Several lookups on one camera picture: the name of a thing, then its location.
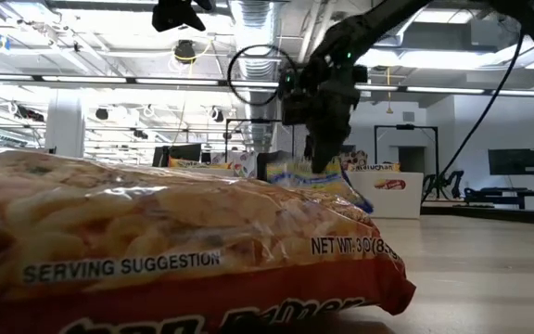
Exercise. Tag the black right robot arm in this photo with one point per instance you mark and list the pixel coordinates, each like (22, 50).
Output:
(369, 23)

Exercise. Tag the large silver ventilation duct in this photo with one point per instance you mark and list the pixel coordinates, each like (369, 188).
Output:
(401, 28)

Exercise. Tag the white building column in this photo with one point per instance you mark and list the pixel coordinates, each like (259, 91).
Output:
(65, 130)

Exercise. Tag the black wall-side TV screen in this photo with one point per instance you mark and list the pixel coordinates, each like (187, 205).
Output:
(512, 161)

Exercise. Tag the small black robot arm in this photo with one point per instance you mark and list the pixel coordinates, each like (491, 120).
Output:
(452, 181)

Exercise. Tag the black aluminium table rail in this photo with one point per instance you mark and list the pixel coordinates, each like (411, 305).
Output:
(503, 215)

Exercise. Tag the white printed plastic bag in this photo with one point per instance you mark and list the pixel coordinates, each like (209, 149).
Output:
(244, 162)

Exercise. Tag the grey wall vent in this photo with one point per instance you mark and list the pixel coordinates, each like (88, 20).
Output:
(408, 116)

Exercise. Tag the long ceiling light strip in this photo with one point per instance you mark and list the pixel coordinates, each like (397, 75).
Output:
(179, 81)

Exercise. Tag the black metal frame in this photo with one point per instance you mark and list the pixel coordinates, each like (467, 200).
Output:
(406, 126)

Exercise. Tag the brown patterned cushion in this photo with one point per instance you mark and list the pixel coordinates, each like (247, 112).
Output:
(357, 157)

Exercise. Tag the orange chicken ramen pack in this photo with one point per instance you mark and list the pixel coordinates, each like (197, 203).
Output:
(197, 163)

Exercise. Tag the black round ceiling device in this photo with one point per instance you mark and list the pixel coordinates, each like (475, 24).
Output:
(186, 52)

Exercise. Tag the black computer monitor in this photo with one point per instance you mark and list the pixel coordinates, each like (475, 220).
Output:
(174, 155)

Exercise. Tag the red-orange chicken ramen pack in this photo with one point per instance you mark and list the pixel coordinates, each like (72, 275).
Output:
(156, 222)

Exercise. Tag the white plastic bin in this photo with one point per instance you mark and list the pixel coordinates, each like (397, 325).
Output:
(211, 172)
(401, 204)

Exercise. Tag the black ceiling spotlight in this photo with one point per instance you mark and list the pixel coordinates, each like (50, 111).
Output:
(217, 115)
(102, 113)

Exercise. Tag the black TV stand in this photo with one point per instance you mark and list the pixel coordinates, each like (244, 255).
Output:
(494, 199)

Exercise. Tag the blue soy sauce ramen pack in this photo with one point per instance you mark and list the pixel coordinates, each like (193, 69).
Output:
(313, 178)

